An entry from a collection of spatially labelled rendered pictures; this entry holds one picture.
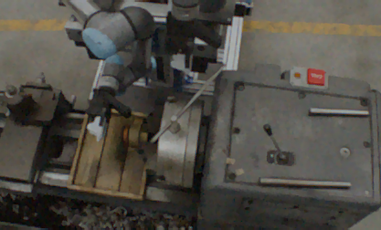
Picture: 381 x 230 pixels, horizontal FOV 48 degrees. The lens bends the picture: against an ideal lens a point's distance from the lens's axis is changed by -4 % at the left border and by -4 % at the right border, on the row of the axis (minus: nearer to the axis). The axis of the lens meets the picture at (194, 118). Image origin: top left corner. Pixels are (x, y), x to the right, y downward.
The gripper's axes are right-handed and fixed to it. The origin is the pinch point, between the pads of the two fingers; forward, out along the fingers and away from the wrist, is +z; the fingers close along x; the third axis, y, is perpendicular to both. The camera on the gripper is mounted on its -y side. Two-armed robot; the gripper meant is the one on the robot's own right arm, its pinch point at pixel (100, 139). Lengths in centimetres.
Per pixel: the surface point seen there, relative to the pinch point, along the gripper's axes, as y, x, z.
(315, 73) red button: -73, 18, -27
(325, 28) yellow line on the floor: -110, -108, -154
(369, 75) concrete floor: -141, -109, -118
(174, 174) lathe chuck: -29.1, 5.0, 11.4
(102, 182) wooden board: 0.7, -19.8, 10.0
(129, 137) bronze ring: -10.9, 3.0, -0.8
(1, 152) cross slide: 41.1, -10.5, 6.9
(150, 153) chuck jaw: -19.3, 2.4, 4.1
